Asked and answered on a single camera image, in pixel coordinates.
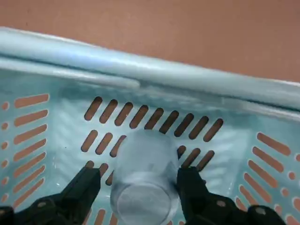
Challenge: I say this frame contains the blue plastic basket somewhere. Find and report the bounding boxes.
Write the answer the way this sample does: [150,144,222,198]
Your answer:
[0,26,300,225]

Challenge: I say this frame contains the blue cup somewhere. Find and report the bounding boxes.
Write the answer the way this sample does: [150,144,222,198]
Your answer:
[110,128,180,225]

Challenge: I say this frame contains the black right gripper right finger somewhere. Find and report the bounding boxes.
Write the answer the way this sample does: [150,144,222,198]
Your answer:
[177,166,288,225]

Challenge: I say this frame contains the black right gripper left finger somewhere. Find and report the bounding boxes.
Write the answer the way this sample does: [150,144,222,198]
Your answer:
[0,167,102,225]

